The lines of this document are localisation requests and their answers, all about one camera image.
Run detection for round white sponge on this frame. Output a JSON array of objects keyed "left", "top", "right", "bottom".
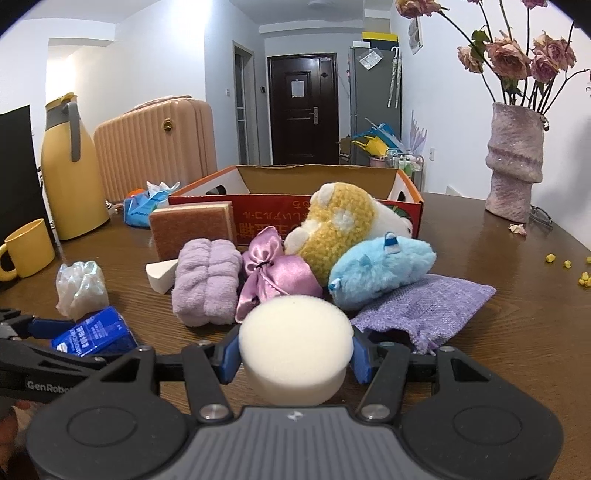
[{"left": 238, "top": 295, "right": 353, "bottom": 406}]

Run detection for lilac towel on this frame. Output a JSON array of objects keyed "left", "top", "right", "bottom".
[{"left": 171, "top": 238, "right": 242, "bottom": 327}]

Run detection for light blue plush toy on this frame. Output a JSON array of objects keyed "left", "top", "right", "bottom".
[{"left": 328, "top": 232, "right": 437, "bottom": 311}]

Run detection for pink satin drawstring pouch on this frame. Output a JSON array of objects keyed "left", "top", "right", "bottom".
[{"left": 235, "top": 226, "right": 322, "bottom": 323}]

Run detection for brown yellow scouring sponge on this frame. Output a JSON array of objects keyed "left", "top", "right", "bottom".
[{"left": 148, "top": 201, "right": 236, "bottom": 261}]

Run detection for yellow white plush hamster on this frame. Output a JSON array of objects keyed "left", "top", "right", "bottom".
[{"left": 283, "top": 182, "right": 413, "bottom": 287}]

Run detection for person's hand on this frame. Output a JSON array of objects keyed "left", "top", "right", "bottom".
[{"left": 0, "top": 400, "right": 31, "bottom": 471}]

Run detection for crumpled white plastic bag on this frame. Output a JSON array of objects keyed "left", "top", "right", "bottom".
[{"left": 55, "top": 261, "right": 110, "bottom": 321}]

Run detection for blue tissue packet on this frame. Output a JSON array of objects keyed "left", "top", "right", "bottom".
[{"left": 50, "top": 307, "right": 138, "bottom": 357}]

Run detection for yellow ceramic mug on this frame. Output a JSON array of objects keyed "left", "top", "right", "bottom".
[{"left": 0, "top": 218, "right": 55, "bottom": 282}]

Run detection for white wedge makeup sponge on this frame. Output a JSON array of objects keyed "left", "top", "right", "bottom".
[{"left": 145, "top": 259, "right": 178, "bottom": 294}]

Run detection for black paper shopping bag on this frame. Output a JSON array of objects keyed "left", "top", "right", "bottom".
[{"left": 0, "top": 106, "right": 50, "bottom": 241}]

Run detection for yellow thermos jug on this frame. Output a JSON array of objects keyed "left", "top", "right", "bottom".
[{"left": 41, "top": 92, "right": 109, "bottom": 241}]

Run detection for blue plastic wipes bag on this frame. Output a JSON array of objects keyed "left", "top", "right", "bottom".
[{"left": 122, "top": 181, "right": 180, "bottom": 228}]

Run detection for red orange cardboard box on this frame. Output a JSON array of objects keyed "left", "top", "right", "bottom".
[{"left": 168, "top": 165, "right": 424, "bottom": 246}]

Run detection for fallen rose petal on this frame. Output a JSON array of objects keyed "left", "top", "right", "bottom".
[{"left": 509, "top": 224, "right": 528, "bottom": 237}]

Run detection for yellow blue bags pile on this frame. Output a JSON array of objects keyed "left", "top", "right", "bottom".
[{"left": 352, "top": 119, "right": 406, "bottom": 158}]

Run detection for pink ribbed suitcase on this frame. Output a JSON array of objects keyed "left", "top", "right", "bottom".
[{"left": 93, "top": 95, "right": 217, "bottom": 202}]

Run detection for eyeglasses on table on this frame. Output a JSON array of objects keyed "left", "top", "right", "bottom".
[{"left": 530, "top": 205, "right": 554, "bottom": 230}]

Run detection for yellow crumbs on table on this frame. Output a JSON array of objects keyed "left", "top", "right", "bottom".
[{"left": 544, "top": 253, "right": 591, "bottom": 289}]

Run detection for pink textured ceramic vase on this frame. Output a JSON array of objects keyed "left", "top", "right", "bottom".
[{"left": 485, "top": 102, "right": 548, "bottom": 224}]

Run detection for dark brown entrance door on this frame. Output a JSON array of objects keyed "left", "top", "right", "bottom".
[{"left": 267, "top": 53, "right": 339, "bottom": 165}]

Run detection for grey refrigerator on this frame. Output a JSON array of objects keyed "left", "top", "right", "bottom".
[{"left": 349, "top": 47, "right": 402, "bottom": 141}]

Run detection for yellow box on refrigerator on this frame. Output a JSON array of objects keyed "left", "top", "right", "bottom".
[{"left": 362, "top": 31, "right": 399, "bottom": 50}]

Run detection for dried pink rose bouquet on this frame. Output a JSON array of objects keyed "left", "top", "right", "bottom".
[{"left": 393, "top": 0, "right": 590, "bottom": 116}]

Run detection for purple linen drawstring bag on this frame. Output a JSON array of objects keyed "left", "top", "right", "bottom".
[{"left": 352, "top": 274, "right": 496, "bottom": 354}]

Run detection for wire storage cart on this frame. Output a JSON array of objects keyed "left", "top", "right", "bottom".
[{"left": 386, "top": 149, "right": 425, "bottom": 191}]

